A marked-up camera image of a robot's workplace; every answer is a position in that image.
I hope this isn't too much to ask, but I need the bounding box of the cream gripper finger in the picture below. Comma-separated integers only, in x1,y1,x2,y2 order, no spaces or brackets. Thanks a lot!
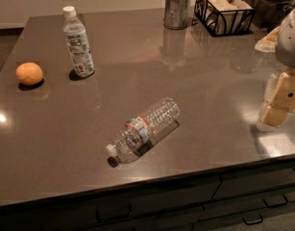
258,103,290,127
264,73,279,103

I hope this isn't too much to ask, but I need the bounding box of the drawer with handle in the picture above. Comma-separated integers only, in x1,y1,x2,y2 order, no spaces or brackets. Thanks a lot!
0,176,221,231
191,159,295,231

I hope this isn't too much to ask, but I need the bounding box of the dark snack tray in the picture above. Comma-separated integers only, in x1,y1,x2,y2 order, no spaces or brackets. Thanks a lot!
244,0,295,30

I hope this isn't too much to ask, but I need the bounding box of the metal utensil cup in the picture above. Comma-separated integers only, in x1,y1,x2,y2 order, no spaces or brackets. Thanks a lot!
163,0,190,30

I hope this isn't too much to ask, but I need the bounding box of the left drawer with handle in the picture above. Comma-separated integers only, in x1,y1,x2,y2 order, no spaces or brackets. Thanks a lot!
0,176,221,231

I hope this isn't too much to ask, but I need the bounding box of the black wire napkin basket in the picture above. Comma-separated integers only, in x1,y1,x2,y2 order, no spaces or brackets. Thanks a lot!
192,0,255,37

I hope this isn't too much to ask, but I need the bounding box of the orange fruit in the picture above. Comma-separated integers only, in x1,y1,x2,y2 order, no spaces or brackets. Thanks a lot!
15,63,43,86

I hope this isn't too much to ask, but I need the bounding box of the right drawer with handle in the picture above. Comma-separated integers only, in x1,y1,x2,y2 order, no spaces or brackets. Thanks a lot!
191,159,295,231

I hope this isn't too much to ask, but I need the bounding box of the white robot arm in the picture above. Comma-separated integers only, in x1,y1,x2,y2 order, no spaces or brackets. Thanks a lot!
257,7,295,131

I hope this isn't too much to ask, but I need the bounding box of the yellow snack packet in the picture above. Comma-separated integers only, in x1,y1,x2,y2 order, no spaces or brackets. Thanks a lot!
255,27,280,53

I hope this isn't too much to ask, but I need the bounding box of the lying clear water bottle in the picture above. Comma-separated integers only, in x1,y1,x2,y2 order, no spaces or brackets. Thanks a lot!
106,97,180,164

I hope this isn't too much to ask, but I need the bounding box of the upright clear water bottle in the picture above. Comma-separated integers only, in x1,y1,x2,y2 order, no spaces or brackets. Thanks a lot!
62,6,95,78

